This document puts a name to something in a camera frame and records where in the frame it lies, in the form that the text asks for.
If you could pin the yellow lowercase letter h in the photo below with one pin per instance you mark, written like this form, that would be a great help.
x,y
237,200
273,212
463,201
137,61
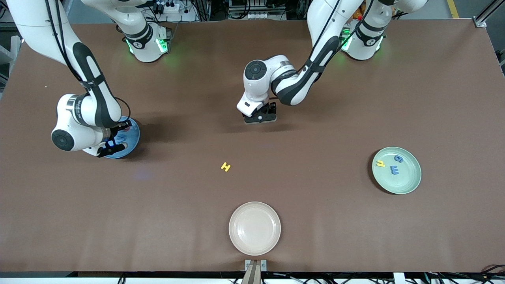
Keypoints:
x,y
380,163

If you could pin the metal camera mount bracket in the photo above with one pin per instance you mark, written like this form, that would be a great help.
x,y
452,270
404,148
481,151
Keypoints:
x,y
255,272

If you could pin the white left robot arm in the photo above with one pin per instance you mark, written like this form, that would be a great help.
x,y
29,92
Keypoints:
x,y
327,23

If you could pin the yellow uppercase letter H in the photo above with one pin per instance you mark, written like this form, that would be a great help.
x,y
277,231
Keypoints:
x,y
225,167

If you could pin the beige plate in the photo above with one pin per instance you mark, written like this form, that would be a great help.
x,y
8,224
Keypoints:
x,y
255,228

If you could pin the blue plate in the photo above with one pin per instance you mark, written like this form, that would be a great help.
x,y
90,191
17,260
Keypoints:
x,y
133,142

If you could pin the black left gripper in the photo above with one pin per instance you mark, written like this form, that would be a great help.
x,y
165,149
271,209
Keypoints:
x,y
271,107

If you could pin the green plate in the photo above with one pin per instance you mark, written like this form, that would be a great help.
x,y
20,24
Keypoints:
x,y
406,181

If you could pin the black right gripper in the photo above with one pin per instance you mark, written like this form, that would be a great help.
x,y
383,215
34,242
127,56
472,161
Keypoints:
x,y
116,132

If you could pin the metal equipment rack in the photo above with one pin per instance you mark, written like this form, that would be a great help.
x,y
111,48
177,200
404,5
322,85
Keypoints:
x,y
256,10

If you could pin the aluminium frame profile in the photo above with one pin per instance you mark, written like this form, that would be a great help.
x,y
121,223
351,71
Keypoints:
x,y
479,21

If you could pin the brown table cover sheet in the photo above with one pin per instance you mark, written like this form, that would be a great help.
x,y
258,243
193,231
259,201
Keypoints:
x,y
315,197

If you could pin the blue lowercase letter m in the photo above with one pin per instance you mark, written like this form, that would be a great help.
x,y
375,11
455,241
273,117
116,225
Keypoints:
x,y
394,170

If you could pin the blue lowercase letter g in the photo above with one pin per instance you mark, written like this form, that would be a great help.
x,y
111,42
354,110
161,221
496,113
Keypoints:
x,y
397,159

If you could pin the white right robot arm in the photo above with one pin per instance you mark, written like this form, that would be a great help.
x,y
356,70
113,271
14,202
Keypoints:
x,y
90,110

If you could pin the white power strip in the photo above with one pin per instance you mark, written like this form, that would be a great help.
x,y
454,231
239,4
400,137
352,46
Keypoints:
x,y
169,7

